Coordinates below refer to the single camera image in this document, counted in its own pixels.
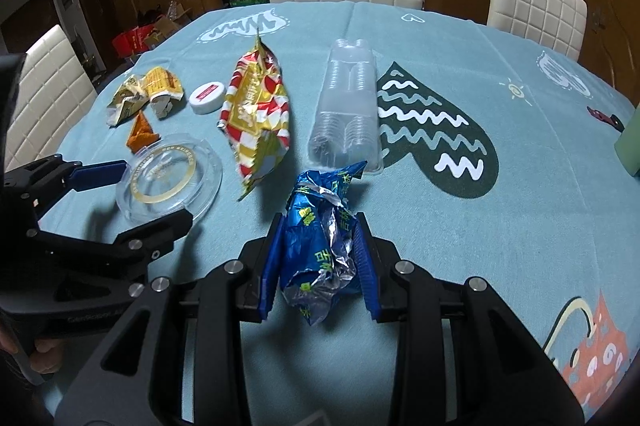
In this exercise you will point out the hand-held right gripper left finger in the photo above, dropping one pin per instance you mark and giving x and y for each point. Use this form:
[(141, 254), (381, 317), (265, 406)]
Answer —
[(272, 266)]

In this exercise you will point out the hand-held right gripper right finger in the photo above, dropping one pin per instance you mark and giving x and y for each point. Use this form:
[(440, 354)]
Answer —
[(365, 266)]

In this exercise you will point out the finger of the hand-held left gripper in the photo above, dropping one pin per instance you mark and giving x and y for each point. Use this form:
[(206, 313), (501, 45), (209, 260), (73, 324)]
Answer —
[(100, 173), (145, 241)]

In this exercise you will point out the blue foil wrapper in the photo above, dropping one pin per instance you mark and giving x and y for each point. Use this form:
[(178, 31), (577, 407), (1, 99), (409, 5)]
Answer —
[(310, 226)]

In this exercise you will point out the clear round plastic lid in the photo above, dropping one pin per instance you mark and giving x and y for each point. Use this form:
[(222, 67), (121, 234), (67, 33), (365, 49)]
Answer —
[(202, 176)]

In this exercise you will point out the person's left hand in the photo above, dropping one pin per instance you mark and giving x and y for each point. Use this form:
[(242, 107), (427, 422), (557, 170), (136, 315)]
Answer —
[(47, 356)]

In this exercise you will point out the orange triangular wrapper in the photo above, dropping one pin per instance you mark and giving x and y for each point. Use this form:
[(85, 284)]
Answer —
[(140, 136)]

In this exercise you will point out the light blue printed tablecloth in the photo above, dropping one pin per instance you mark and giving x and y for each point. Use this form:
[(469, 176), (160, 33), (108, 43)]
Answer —
[(450, 231)]

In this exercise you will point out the crumpled yellow paper wrapper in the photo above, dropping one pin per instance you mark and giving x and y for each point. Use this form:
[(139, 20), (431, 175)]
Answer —
[(155, 86)]

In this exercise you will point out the small white jar cap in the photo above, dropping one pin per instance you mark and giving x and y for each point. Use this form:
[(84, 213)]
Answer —
[(207, 97)]

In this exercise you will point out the red and yellow snack bag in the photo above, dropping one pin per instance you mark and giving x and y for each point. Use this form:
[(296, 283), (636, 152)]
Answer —
[(255, 116)]

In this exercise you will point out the clear plastic blister tray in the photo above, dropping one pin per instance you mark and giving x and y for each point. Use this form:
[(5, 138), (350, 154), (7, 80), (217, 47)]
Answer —
[(345, 106)]

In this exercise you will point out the pile of cardboard boxes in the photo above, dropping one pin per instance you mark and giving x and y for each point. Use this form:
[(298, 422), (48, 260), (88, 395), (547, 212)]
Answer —
[(167, 23)]

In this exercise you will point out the small dark flat object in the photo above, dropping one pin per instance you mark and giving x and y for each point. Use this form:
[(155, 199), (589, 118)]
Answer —
[(605, 118)]

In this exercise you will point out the green cylindrical canister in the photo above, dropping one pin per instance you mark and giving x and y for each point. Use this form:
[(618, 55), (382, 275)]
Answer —
[(629, 146)]

